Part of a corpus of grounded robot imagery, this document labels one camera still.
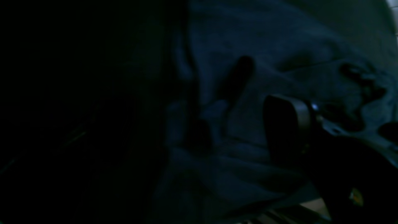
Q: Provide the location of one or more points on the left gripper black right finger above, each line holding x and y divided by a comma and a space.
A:
357, 178

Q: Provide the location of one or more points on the dark grey T-shirt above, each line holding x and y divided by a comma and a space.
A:
238, 52

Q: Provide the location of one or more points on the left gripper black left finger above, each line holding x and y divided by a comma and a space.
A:
82, 109

